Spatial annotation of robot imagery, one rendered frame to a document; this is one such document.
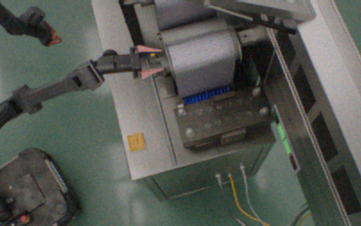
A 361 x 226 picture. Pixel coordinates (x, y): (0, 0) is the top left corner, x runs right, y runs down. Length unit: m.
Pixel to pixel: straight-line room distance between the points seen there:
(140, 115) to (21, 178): 1.06
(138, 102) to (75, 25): 1.52
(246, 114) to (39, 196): 1.42
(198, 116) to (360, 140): 0.80
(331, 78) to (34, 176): 1.98
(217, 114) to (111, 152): 1.25
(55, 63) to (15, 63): 0.31
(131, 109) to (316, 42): 0.99
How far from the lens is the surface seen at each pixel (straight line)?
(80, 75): 1.28
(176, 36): 1.57
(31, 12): 1.74
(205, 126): 1.63
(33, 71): 3.16
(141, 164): 1.74
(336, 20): 1.42
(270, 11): 1.02
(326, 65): 1.08
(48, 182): 2.57
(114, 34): 2.02
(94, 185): 2.72
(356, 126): 1.04
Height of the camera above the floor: 2.58
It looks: 70 degrees down
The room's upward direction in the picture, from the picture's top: 11 degrees counter-clockwise
